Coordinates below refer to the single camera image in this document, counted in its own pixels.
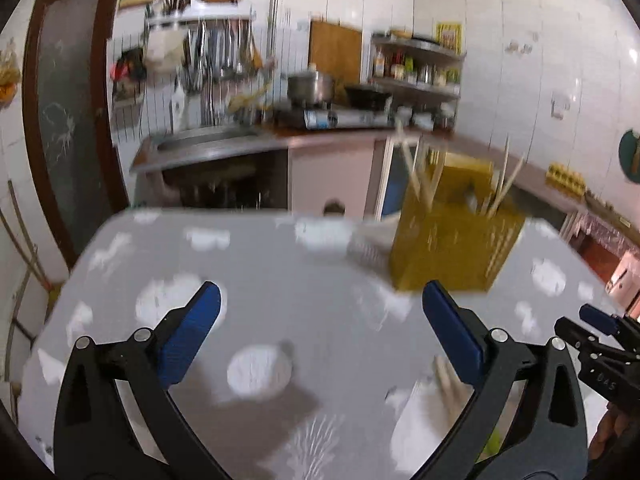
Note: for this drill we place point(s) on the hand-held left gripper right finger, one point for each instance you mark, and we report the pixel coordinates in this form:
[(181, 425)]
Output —
[(452, 335)]

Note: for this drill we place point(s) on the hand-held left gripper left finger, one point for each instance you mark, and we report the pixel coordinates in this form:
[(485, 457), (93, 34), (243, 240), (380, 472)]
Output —
[(190, 335)]

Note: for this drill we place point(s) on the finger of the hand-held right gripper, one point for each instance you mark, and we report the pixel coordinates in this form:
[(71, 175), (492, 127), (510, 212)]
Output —
[(600, 317), (575, 337)]

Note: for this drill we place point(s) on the yellow slotted utensil holder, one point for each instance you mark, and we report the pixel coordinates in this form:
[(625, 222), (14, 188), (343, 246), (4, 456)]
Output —
[(450, 240)]

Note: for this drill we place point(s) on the wooden chopstick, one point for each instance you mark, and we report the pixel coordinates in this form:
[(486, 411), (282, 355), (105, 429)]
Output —
[(507, 185), (436, 175), (407, 160), (417, 175), (507, 160)]

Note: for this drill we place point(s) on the row of hanging kitchen utensils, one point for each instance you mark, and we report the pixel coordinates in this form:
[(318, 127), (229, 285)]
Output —
[(220, 55)]

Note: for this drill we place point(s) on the person's right hand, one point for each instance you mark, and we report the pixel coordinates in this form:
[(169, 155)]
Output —
[(607, 432)]

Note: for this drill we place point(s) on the plastic-covered side table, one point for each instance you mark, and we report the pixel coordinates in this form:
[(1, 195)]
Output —
[(607, 222)]

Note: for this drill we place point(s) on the green plastic utensil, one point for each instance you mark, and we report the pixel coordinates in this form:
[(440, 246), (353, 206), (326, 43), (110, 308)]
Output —
[(494, 442)]

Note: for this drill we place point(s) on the grey animal-print tablecloth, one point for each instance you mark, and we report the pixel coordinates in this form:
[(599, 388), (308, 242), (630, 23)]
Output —
[(300, 285)]

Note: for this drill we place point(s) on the yellow egg carton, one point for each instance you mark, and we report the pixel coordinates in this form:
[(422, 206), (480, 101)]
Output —
[(565, 179)]

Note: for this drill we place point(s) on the round green cutting board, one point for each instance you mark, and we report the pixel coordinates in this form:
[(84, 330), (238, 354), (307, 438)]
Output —
[(631, 155)]

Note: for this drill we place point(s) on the wooden broom sticks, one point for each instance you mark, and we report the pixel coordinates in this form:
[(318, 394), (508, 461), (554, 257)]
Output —
[(27, 270)]

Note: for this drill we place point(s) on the stainless steel sink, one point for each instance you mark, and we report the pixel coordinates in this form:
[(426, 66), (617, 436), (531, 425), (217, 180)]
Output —
[(205, 140)]

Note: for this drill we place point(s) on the kitchen counter cabinet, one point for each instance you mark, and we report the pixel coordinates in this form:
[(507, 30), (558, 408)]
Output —
[(325, 175)]

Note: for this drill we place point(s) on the stack of bowls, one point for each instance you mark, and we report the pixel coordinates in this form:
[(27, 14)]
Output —
[(422, 117)]

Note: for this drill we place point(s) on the white dish soap bottle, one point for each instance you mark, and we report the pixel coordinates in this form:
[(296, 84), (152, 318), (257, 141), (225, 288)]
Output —
[(178, 110)]

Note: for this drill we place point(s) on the gas stove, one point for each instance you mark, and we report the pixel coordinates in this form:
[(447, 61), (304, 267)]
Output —
[(345, 119)]

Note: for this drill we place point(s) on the brown frosted glass door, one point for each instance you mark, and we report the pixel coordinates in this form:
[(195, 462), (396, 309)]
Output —
[(70, 120)]

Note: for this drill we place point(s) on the black wok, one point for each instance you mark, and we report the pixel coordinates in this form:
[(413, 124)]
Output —
[(367, 96)]

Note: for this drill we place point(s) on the metal corner shelf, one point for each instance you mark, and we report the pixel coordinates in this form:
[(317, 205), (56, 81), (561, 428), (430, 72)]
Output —
[(415, 82)]

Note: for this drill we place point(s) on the row of condiment bottles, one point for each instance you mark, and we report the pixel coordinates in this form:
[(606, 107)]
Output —
[(415, 70)]

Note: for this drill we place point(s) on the steel pot with lid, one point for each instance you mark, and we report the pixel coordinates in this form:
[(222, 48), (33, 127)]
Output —
[(310, 87)]

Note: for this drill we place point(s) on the white hanging cloth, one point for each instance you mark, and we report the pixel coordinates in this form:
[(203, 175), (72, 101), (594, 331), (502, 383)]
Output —
[(162, 50)]

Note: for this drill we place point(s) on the wooden cutting board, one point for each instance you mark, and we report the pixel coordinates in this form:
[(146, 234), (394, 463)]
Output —
[(335, 55)]

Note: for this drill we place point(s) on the hanging yellow bags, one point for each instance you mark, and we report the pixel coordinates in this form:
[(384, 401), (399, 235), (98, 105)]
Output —
[(9, 77)]

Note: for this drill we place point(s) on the white wall socket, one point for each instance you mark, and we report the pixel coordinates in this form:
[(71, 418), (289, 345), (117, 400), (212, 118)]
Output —
[(560, 109)]

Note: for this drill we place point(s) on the yellow wall poster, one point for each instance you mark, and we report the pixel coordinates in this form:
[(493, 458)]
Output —
[(448, 37)]

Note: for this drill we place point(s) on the metal wall rack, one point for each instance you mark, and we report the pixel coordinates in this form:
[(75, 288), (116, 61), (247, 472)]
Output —
[(200, 17)]

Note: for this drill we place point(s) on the grey wall pipe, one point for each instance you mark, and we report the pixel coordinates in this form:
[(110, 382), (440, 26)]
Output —
[(275, 10)]

